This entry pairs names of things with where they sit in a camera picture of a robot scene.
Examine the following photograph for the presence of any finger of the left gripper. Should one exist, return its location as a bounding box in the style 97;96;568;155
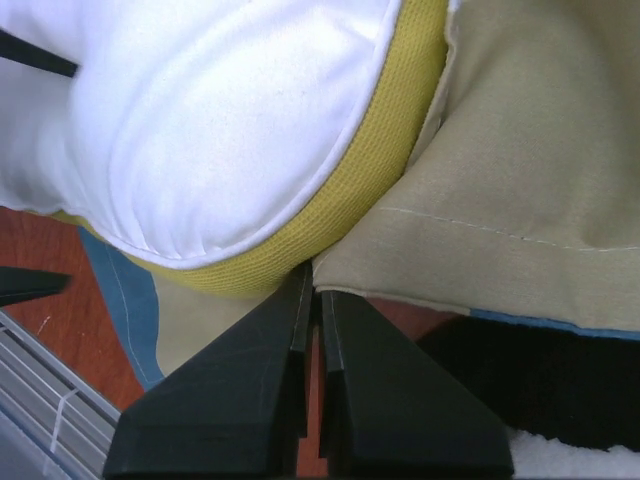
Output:
0;30;78;78
1;267;70;306

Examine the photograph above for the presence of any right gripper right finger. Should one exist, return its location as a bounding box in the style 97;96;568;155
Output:
320;291;514;479

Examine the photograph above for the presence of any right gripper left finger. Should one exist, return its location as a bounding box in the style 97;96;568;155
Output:
103;263;313;479

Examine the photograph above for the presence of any white pillow yellow edge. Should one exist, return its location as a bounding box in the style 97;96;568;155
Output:
1;1;456;295

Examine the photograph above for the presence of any beige blue patchwork pillowcase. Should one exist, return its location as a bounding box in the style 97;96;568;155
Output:
101;1;639;388

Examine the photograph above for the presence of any zebra print blanket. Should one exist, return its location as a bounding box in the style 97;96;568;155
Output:
418;317;639;479

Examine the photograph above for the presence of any aluminium rail frame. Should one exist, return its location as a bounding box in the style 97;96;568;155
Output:
1;314;120;479

